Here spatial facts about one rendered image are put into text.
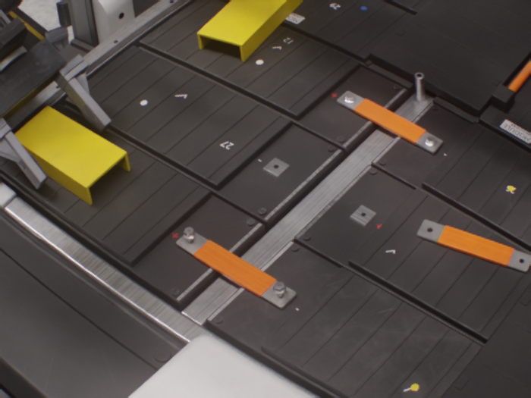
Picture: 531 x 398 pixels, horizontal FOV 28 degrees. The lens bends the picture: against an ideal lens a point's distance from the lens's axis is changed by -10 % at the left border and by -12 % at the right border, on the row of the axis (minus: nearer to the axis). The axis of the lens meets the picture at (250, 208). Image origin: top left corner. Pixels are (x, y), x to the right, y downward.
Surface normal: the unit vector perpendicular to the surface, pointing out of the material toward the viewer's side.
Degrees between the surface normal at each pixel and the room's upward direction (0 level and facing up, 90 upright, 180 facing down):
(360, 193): 0
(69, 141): 0
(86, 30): 90
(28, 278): 0
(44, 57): 35
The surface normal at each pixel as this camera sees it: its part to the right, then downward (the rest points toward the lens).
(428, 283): -0.10, -0.68
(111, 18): 0.75, 0.43
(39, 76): 0.36, -0.31
